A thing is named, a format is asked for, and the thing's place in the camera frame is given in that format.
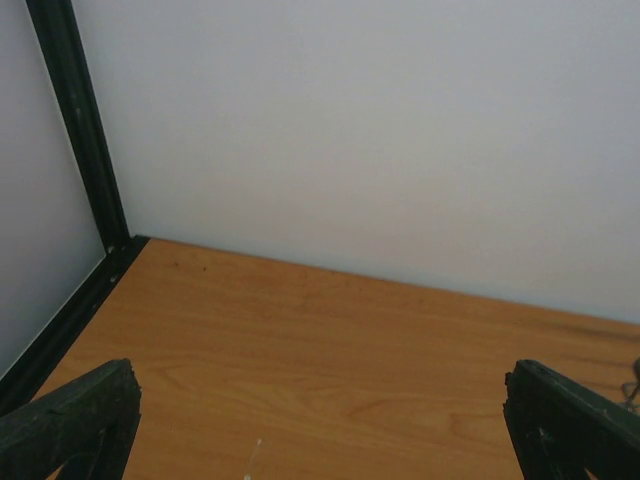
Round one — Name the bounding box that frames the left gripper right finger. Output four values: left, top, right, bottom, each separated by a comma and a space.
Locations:
503, 360, 639, 479

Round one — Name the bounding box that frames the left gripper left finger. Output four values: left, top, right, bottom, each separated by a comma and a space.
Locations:
1, 359, 142, 479

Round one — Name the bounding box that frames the dark wire dish rack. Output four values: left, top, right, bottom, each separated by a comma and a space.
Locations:
621, 358, 640, 415

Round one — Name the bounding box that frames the black left frame post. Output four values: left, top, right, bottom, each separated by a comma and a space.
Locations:
26, 0, 130, 254

